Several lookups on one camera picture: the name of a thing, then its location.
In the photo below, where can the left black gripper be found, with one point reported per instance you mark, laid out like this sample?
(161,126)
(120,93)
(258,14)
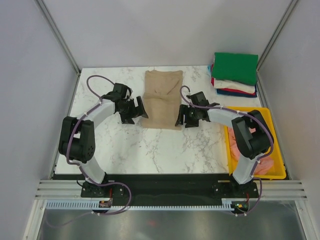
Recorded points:
(127,119)

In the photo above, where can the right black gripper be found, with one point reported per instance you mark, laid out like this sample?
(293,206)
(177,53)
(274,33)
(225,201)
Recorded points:
(184,109)

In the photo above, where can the beige t shirt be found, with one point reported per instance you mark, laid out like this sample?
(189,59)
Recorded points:
(162,99)

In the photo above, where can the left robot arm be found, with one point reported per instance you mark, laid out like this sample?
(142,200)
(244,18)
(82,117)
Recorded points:
(78,143)

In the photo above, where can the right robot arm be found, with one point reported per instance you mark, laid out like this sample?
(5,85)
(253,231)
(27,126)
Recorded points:
(252,137)

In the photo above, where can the dark blue folded t shirt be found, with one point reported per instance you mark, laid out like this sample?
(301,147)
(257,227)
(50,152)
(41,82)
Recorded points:
(236,93)

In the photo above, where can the red folded t shirt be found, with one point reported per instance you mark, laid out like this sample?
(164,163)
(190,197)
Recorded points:
(233,87)

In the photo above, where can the white folded t shirt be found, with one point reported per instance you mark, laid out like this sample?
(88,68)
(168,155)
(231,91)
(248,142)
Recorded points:
(228,84)

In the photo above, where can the light blue folded t shirt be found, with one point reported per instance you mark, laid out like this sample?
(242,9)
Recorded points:
(210,68)

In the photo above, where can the green folded t shirt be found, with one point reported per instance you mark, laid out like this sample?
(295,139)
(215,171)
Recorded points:
(236,67)

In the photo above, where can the pink t shirt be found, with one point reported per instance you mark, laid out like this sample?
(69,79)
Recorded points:
(263,168)

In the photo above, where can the yellow plastic bin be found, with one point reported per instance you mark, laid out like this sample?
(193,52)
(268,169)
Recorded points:
(278,171)

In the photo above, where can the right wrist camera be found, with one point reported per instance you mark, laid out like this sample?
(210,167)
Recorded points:
(199,99)

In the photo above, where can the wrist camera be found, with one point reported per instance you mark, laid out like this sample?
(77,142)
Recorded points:
(121,91)
(199,99)

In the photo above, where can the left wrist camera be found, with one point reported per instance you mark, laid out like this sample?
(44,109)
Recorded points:
(121,91)

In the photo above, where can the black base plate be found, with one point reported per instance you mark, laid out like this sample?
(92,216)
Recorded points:
(172,188)

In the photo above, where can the left aluminium frame post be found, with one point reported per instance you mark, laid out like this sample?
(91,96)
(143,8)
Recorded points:
(58,35)

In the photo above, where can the aluminium frame post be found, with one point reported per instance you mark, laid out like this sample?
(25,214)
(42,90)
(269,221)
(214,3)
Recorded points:
(277,32)
(58,35)

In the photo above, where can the white cable duct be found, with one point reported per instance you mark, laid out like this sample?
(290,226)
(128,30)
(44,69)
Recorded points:
(224,204)

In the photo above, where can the right aluminium frame post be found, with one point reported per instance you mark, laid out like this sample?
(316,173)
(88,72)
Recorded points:
(277,32)

